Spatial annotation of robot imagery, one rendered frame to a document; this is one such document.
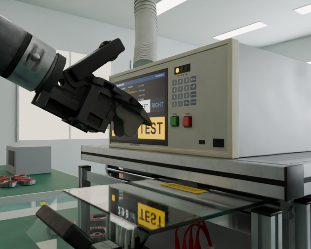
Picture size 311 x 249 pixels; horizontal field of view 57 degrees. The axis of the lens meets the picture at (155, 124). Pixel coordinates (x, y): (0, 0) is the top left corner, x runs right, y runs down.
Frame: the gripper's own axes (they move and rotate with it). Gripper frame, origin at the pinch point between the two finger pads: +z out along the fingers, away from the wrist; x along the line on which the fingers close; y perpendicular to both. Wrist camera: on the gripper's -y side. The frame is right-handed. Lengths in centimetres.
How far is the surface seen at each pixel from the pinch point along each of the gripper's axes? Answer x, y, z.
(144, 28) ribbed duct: -111, -93, 42
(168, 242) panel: -16.6, 22.0, 31.7
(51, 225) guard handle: 11.7, 21.2, -14.1
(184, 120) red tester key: 3.7, -2.5, 6.1
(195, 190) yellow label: 11.8, 10.4, 6.3
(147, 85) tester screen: -9.8, -10.6, 2.9
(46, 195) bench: -153, 30, 44
